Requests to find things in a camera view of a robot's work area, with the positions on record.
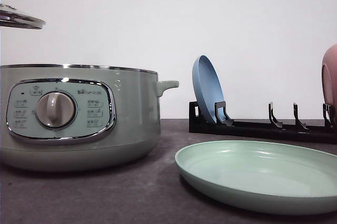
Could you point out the green plate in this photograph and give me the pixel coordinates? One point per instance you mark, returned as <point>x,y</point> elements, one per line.
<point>260,177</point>

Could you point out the glass steamer lid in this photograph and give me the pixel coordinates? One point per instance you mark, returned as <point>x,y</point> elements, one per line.
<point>11,17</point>

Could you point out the blue plate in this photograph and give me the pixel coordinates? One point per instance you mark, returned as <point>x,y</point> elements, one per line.
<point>207,86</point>

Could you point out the pink plate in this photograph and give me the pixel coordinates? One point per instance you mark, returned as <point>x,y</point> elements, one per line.
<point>329,79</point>

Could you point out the black plate rack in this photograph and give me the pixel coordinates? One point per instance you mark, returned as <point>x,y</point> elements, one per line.
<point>271,130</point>

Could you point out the green electric steamer pot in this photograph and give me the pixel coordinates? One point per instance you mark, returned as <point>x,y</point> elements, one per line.
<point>69,118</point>

